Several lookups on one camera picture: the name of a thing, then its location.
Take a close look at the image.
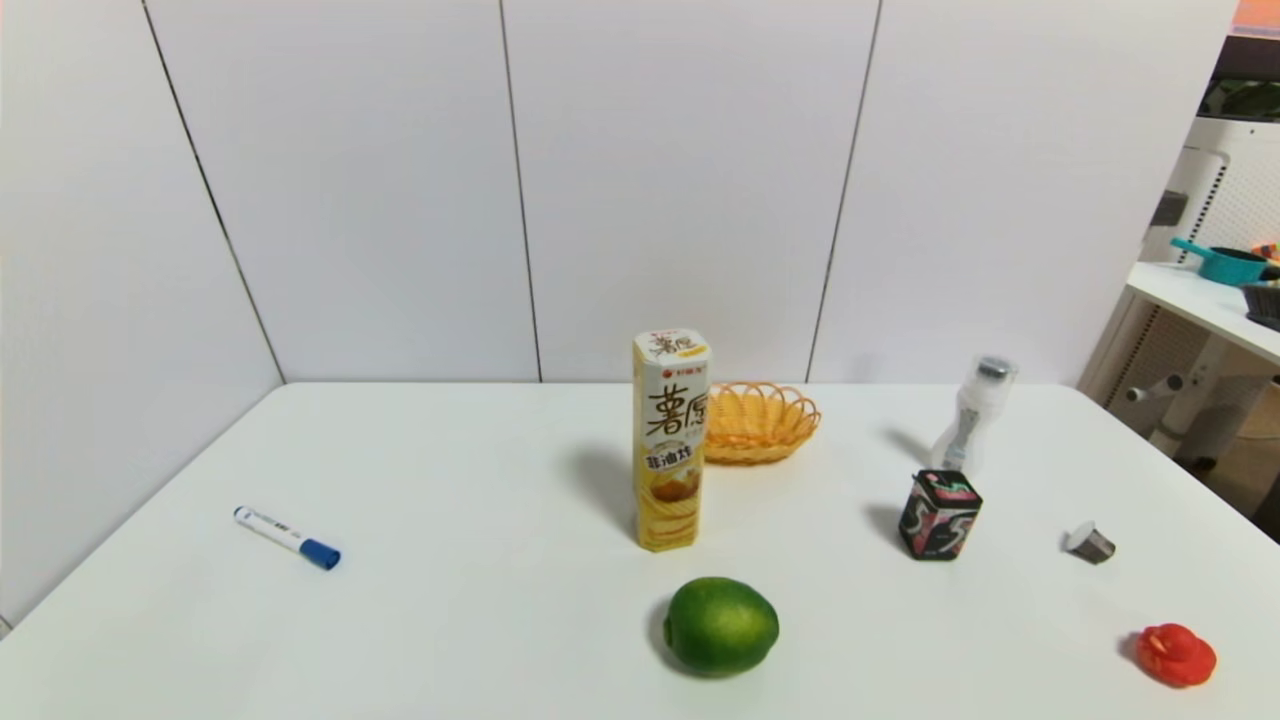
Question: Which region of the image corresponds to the tall yellow white chips box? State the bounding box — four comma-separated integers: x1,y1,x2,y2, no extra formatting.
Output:
632,327,714,553

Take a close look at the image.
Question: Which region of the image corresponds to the yellow woven basket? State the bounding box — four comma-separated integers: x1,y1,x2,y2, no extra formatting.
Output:
703,381,822,466

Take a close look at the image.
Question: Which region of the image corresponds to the black mesh basket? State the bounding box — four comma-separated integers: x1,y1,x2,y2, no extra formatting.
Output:
1240,282,1280,332

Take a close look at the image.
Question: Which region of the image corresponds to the green lime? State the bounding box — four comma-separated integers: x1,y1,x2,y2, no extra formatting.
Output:
663,577,781,679

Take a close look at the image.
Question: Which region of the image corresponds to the white bottle with silver cap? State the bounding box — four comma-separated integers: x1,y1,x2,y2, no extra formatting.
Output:
930,355,1019,477

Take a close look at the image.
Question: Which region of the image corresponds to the black patterned gum box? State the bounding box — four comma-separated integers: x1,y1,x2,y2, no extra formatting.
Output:
898,469,984,562

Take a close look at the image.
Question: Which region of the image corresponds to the white marker with blue cap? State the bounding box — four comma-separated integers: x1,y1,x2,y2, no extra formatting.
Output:
233,505,342,572

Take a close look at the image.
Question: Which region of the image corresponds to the small grey coffee capsule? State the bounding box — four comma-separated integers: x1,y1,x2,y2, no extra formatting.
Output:
1064,521,1117,565

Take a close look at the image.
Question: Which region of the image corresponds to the white side table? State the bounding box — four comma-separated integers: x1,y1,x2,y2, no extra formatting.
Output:
1124,261,1280,463

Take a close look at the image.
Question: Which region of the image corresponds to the white pegboard panel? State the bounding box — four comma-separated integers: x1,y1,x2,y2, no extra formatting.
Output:
1100,117,1280,406

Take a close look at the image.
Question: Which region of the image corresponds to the teal pot with handle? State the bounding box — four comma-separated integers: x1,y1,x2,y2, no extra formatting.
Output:
1170,237,1270,288

